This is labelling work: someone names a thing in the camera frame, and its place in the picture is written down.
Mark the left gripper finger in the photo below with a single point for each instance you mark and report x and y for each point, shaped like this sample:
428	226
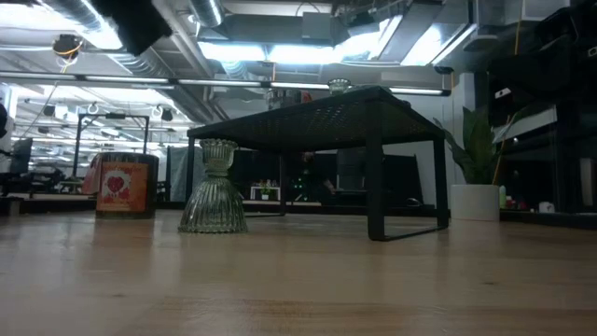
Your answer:
137	23

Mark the scented candle tin orange label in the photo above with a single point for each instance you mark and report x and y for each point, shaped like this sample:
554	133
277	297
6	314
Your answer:
280	99
123	186

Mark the ribbed glass candlestick holder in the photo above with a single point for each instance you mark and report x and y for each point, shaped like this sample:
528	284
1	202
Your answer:
213	205
339	86

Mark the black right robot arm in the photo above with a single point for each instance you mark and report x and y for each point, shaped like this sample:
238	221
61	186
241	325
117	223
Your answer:
545	60

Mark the black round ceiling device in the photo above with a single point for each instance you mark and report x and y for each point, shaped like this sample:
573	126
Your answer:
67	46

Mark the grey partition panel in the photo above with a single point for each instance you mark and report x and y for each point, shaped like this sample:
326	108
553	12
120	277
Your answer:
179	172

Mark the dark computer monitor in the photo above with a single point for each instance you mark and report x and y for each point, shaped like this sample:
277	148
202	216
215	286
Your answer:
21	156

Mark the grey ceiling box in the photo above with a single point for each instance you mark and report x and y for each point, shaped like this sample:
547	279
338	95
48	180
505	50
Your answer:
322	28

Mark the black perforated metal shelf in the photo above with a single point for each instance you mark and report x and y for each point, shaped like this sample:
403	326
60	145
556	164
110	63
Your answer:
326	121

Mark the person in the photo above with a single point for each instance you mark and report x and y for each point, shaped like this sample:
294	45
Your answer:
308	158

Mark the green leafy plant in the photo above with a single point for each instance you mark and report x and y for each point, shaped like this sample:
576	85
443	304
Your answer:
476	149

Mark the white plant pot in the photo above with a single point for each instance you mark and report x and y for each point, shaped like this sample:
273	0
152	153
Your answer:
475	203

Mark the small pale bottle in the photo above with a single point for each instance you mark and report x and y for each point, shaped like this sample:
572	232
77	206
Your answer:
503	198

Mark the small red item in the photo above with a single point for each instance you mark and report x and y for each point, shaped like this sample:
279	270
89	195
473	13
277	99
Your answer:
515	205

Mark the small white cup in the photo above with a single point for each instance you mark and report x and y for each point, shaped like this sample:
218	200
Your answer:
546	207

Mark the silver round air duct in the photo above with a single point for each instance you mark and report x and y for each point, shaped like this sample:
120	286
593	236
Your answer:
207	11

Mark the black background gantry frame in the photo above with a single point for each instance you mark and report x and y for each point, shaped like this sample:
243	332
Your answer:
112	116

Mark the black aluminium table frame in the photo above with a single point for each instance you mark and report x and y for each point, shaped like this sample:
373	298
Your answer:
56	206

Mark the small white display frame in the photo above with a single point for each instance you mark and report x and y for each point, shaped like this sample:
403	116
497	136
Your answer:
266	187

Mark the black desk frame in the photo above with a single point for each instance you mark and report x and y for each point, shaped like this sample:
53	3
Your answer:
566	163

